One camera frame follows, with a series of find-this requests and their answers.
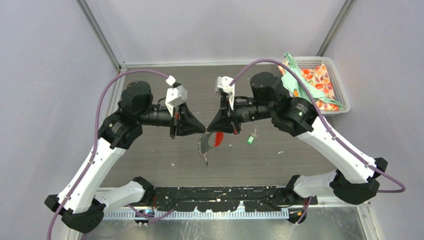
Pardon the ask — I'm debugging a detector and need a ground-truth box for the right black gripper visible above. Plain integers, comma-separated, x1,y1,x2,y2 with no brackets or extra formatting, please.
207,92,274,135

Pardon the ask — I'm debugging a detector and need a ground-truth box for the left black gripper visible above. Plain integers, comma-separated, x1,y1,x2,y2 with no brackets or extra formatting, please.
137,102,206,140

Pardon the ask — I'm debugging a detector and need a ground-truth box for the red handled metal keyring holder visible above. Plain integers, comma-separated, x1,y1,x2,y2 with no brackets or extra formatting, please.
197,131,224,166

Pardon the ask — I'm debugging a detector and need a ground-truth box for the key with green tag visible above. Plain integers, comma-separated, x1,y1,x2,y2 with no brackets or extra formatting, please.
246,128,258,145

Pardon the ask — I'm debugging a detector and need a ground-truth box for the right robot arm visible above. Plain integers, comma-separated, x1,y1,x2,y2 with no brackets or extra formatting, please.
207,72,388,205

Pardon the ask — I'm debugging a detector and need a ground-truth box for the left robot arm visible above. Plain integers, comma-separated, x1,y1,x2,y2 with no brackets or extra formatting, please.
44,81,206,234

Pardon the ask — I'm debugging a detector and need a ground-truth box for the green cloth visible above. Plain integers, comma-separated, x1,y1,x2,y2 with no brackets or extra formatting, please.
279,52,345,109

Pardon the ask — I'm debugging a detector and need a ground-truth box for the white plastic basket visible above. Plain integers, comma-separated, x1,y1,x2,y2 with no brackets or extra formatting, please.
293,56,351,117

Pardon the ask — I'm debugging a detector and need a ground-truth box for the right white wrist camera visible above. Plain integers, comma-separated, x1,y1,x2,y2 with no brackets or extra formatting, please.
214,76,235,110

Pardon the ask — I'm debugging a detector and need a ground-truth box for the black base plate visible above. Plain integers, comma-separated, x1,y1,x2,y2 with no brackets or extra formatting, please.
130,186,308,213

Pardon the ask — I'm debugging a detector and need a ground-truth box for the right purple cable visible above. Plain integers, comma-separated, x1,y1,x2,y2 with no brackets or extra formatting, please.
229,58,407,226

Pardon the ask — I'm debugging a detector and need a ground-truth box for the purple cable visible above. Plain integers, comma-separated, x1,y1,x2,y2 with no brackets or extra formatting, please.
229,58,407,226
46,68,176,240

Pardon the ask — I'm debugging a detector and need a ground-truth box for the white slotted cable duct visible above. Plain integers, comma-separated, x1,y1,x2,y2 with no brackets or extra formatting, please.
103,208,289,221

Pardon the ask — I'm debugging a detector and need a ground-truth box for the aluminium rail frame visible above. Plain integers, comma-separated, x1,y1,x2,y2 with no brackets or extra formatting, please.
96,187,371,210

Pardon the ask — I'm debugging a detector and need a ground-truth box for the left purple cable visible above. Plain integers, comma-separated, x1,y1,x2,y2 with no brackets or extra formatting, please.
46,68,176,240

